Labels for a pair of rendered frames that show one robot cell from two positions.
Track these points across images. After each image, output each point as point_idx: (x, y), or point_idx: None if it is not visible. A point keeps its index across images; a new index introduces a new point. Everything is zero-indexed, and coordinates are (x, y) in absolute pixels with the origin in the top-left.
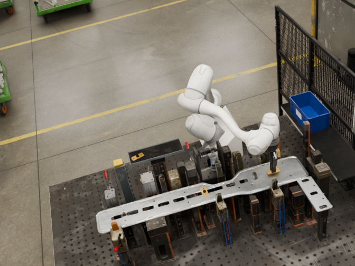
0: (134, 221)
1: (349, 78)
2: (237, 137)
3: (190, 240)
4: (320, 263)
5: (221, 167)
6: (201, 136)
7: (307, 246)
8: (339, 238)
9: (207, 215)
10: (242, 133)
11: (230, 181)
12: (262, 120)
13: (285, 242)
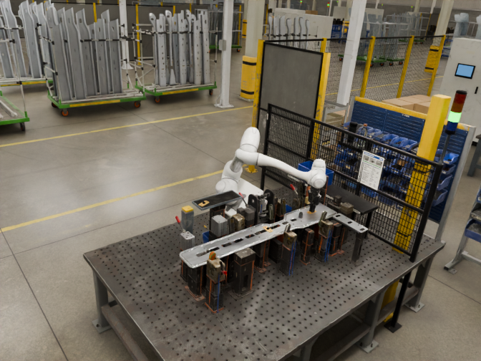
0: (220, 255)
1: (355, 140)
2: (300, 176)
3: (255, 276)
4: (364, 276)
5: (268, 213)
6: None
7: (348, 267)
8: (366, 259)
9: (265, 253)
10: (303, 172)
11: (283, 220)
12: (315, 164)
13: (331, 266)
